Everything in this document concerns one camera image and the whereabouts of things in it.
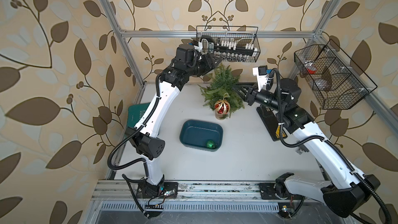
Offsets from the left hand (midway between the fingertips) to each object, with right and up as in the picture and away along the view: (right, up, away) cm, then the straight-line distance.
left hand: (215, 58), depth 67 cm
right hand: (+7, -12, -4) cm, 15 cm away
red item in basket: (+51, -3, +14) cm, 53 cm away
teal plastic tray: (-11, -40, +28) cm, 50 cm away
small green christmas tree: (+4, -11, +9) cm, 15 cm away
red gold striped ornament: (+3, -22, +2) cm, 22 cm away
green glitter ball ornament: (-2, -43, +18) cm, 47 cm away
